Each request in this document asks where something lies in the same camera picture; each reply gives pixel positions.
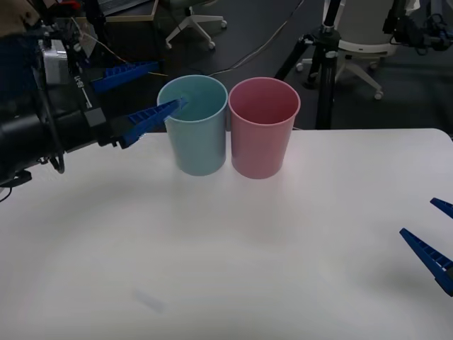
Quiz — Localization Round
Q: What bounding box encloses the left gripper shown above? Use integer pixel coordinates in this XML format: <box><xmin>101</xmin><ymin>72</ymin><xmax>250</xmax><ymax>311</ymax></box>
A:
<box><xmin>52</xmin><ymin>47</ymin><xmax>190</xmax><ymax>154</ymax></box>

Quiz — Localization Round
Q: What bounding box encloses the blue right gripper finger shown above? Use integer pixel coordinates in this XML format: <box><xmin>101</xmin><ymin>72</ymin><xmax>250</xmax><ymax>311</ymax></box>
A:
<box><xmin>398</xmin><ymin>227</ymin><xmax>453</xmax><ymax>297</ymax></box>
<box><xmin>430</xmin><ymin>197</ymin><xmax>453</xmax><ymax>218</ymax></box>

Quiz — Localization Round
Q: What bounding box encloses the wooden edged desk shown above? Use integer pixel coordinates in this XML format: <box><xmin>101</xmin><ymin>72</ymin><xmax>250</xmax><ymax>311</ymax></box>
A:
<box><xmin>97</xmin><ymin>0</ymin><xmax>160</xmax><ymax>24</ymax></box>

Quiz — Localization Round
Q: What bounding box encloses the pale blue plastic bin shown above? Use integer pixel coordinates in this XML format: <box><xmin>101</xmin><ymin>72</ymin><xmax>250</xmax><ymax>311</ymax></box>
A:
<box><xmin>156</xmin><ymin>74</ymin><xmax>228</xmax><ymax>177</ymax></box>

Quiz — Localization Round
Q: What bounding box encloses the black tripod with blue marks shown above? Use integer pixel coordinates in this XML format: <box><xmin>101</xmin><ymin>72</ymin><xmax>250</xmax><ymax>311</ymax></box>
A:
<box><xmin>35</xmin><ymin>0</ymin><xmax>117</xmax><ymax>72</ymax></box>

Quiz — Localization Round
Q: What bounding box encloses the white office chair base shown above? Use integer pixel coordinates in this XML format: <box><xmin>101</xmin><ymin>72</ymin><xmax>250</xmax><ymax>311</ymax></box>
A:
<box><xmin>164</xmin><ymin>0</ymin><xmax>227</xmax><ymax>51</ymax></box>

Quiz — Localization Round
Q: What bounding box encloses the pink plastic bin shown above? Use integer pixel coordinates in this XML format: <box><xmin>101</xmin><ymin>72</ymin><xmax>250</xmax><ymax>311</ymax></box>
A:
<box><xmin>228</xmin><ymin>77</ymin><xmax>302</xmax><ymax>180</ymax></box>

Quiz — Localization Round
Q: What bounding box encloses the person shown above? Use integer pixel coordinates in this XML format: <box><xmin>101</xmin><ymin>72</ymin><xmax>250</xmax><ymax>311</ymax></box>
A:
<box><xmin>0</xmin><ymin>0</ymin><xmax>40</xmax><ymax>37</ymax></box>

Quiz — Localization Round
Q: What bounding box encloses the black tripod with grey clamps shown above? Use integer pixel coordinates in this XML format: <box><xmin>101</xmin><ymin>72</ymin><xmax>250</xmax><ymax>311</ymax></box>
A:
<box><xmin>273</xmin><ymin>0</ymin><xmax>341</xmax><ymax>130</ymax></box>

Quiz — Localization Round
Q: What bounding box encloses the white office chair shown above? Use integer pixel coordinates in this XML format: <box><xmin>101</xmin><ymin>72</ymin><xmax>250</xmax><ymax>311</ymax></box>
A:
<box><xmin>295</xmin><ymin>0</ymin><xmax>400</xmax><ymax>102</ymax></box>

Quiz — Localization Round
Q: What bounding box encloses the thin yellow cable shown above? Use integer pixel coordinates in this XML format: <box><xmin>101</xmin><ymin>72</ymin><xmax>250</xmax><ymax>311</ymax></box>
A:
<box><xmin>70</xmin><ymin>17</ymin><xmax>168</xmax><ymax>78</ymax></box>

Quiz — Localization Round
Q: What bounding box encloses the pale floor cable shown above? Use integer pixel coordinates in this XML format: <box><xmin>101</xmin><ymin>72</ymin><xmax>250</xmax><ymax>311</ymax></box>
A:
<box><xmin>207</xmin><ymin>0</ymin><xmax>306</xmax><ymax>78</ymax></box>

